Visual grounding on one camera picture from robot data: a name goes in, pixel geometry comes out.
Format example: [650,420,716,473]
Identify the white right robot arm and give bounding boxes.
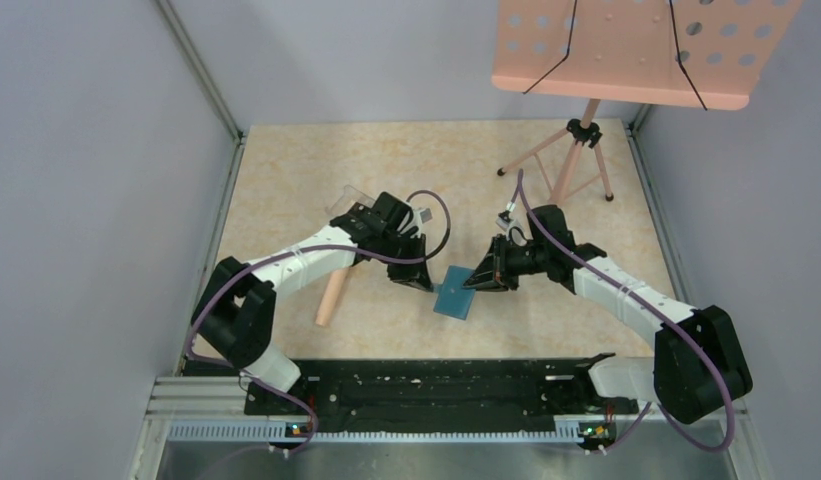
[463,205,753,425]

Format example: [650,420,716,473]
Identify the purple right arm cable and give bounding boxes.
[513,169,737,455]

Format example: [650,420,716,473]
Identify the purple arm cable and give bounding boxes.
[184,190,452,458]
[513,169,737,455]

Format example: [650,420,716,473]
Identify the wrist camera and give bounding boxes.
[410,208,433,229]
[496,210,527,246]

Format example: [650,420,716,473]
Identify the blue leather card holder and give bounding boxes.
[433,265,475,321]

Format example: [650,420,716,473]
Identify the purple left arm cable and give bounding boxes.
[184,190,452,458]

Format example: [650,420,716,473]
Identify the clear acrylic card box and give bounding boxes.
[325,185,375,218]

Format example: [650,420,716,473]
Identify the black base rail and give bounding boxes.
[244,358,639,434]

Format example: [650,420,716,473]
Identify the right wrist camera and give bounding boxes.
[496,210,527,246]

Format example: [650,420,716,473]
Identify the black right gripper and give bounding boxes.
[463,233,549,292]

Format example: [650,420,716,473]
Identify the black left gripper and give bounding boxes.
[377,231,433,292]

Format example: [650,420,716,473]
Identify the pink music stand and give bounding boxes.
[490,0,806,207]

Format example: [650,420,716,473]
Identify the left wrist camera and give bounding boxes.
[410,208,433,229]

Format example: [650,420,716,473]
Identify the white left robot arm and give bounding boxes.
[186,192,433,414]

